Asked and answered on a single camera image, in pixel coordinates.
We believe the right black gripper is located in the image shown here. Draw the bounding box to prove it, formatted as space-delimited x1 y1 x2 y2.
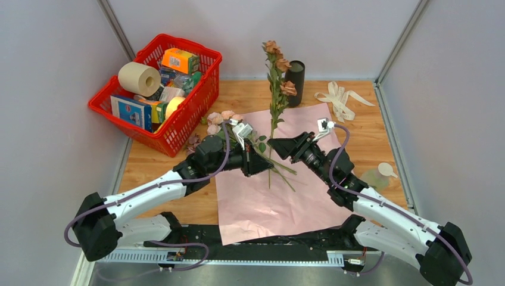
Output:
267 132 332 185

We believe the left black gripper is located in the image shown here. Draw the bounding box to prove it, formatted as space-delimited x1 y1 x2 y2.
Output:
207 139 275 178

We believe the purple flower bouquet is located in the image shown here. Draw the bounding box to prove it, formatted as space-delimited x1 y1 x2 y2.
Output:
186 111 297 191

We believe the pink and purple wrapping paper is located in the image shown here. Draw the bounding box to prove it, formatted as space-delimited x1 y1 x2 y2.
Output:
215 103 352 245

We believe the cream ribbon with gold print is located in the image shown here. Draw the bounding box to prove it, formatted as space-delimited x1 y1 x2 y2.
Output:
314 81 375 123

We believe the brown rose stem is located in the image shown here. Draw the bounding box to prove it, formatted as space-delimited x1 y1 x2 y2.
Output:
261 40 298 189

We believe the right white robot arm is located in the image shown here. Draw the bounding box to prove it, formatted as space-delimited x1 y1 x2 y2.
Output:
267 132 473 285

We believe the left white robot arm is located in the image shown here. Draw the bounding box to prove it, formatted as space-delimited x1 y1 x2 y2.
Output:
65 135 273 262

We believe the black tapered vase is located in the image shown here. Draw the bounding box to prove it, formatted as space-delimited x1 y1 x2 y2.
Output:
285 60 306 108

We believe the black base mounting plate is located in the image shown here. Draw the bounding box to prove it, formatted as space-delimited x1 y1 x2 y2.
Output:
163 225 364 262

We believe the green and yellow box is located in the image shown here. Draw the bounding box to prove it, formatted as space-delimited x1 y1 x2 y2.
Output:
140 100 168 124

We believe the pink wrapped packet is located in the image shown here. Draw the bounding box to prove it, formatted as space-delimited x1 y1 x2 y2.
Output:
159 86 185 102

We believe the red plastic shopping basket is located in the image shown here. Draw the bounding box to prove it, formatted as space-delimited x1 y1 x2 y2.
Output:
88 33 222 157

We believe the blue and white box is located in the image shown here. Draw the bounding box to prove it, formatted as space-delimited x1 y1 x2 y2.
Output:
110 95 152 132

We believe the orange and green box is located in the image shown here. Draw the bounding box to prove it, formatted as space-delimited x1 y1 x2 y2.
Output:
161 48 200 74

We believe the beige toilet paper roll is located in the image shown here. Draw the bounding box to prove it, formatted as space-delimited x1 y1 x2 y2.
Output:
118 62 161 97

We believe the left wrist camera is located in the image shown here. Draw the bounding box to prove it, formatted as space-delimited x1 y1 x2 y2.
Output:
229 119 253 150

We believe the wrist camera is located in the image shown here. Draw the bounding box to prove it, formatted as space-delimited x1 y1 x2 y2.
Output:
313 118 336 142
229 119 253 150

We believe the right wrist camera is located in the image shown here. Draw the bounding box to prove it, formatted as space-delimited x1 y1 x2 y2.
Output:
313 118 336 142

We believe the aluminium frame rail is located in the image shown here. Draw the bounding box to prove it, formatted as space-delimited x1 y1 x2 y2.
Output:
80 222 395 267

